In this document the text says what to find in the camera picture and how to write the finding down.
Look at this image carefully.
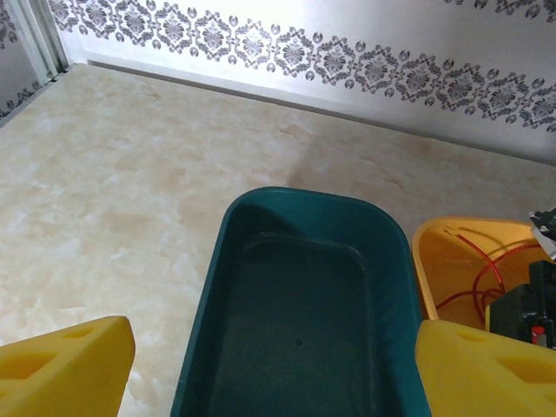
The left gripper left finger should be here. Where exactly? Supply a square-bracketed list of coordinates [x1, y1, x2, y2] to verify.
[0, 315, 136, 417]

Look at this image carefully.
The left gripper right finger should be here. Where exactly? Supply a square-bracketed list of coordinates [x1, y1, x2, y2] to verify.
[414, 320, 556, 417]

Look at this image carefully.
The thin red cable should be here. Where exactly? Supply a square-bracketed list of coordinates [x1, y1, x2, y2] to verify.
[434, 232, 544, 327]

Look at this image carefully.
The orange plastic bin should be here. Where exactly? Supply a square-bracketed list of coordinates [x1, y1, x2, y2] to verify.
[410, 215, 556, 335]

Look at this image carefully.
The teal plastic bin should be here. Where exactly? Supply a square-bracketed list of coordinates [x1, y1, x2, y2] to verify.
[169, 186, 435, 417]

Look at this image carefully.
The aluminium left side rail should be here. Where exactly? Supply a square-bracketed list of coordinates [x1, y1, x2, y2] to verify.
[0, 64, 66, 128]

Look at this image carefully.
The aluminium back frame rail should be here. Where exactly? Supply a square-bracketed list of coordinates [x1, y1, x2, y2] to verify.
[86, 58, 556, 166]

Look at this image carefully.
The aluminium left frame post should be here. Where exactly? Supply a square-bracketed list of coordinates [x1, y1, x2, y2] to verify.
[17, 0, 70, 86]

